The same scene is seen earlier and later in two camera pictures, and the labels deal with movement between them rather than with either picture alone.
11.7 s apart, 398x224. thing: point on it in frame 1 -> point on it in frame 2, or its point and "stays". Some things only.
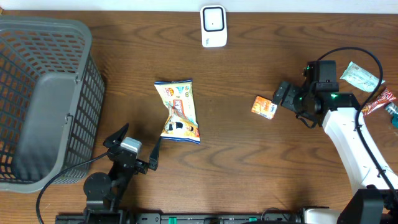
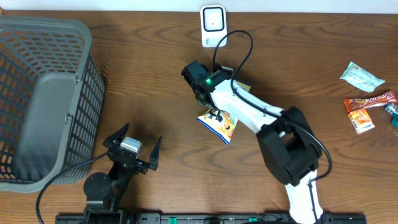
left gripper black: (142, 167) stays
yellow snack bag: (181, 123) -> (221, 123)
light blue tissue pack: (361, 78) stays
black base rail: (142, 218) stays
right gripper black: (287, 100) -> (199, 102)
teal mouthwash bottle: (392, 109) stays
